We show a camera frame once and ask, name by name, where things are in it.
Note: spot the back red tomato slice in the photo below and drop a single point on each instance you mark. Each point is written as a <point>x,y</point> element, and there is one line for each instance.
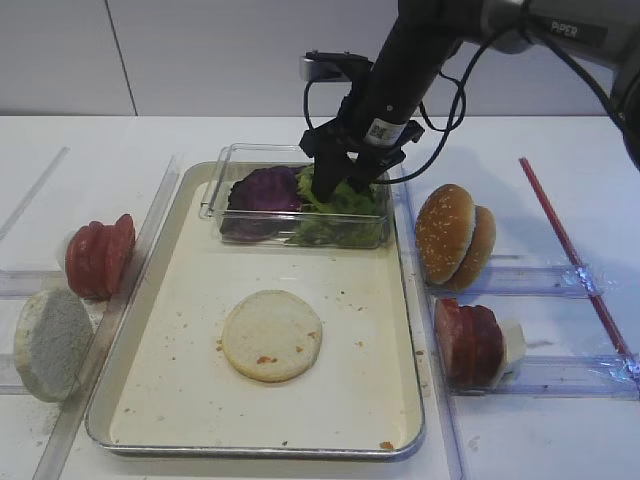
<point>119,251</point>

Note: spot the clear outer left strip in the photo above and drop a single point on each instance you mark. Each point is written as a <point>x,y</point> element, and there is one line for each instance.
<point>32,192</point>

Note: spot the rear red meat patty slice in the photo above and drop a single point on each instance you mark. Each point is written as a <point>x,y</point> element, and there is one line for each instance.
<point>486,346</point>

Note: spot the clear rail near bread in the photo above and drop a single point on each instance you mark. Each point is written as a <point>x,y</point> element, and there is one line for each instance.
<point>10,381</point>

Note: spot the clear rail near buns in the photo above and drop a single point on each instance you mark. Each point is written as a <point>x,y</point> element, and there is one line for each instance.
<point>549,281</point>

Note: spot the red tomato slice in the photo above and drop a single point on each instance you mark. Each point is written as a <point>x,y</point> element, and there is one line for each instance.
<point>119,251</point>
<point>85,261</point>

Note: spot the white pusher block tomatoes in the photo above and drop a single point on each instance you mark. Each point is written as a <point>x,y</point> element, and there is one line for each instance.
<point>61,251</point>

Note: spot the upright bread bun slice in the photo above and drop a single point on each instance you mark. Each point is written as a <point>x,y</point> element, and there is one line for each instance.
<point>50,343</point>

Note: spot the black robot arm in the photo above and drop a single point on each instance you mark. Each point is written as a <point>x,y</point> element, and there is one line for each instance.
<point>598,40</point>

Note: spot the clear long right guide strip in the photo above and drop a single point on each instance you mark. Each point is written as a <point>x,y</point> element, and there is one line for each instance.
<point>439,455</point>

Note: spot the sesame bun top front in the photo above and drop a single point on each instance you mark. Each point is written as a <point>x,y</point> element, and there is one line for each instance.
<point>444,229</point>

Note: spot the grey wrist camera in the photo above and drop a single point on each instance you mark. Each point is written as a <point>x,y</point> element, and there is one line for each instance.
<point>333,66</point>

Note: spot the green lettuce in container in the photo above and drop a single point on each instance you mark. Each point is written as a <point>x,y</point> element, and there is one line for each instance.
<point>348,219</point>

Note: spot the purple cabbage leaf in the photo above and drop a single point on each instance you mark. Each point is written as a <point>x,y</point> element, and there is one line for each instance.
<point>272,189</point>

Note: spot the white pusher block meat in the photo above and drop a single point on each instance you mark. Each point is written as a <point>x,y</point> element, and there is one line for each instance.
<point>514,349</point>

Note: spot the clear plastic salad container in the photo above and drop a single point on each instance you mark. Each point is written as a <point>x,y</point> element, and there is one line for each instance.
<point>239,160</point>

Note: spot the sesame bun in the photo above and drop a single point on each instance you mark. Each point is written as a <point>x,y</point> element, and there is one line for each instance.
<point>479,251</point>
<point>444,229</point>

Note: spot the clear rail near meat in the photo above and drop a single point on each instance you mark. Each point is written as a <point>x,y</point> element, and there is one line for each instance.
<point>601,376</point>

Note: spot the front red tomato slice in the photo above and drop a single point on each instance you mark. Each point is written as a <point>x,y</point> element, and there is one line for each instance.
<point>85,261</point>

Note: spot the front red meat patty slice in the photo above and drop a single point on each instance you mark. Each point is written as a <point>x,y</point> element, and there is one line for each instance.
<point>453,325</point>

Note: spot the red plastic strip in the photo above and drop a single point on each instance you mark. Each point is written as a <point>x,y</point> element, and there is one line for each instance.
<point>596,299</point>

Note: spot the sesame bun top rear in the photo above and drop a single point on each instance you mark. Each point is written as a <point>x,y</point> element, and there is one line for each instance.
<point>479,251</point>

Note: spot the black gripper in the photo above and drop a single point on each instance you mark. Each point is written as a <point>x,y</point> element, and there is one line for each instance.
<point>369,156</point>

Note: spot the round bun base on tray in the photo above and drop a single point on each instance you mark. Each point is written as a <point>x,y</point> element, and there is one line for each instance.
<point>272,336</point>

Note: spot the red meat patty slice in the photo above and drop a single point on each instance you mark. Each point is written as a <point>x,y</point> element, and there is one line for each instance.
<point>453,325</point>
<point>486,346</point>

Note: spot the clear rail near tomatoes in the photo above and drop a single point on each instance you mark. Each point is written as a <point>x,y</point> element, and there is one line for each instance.
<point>23,284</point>

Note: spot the metal baking tray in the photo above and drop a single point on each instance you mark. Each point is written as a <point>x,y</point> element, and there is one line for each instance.
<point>167,388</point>

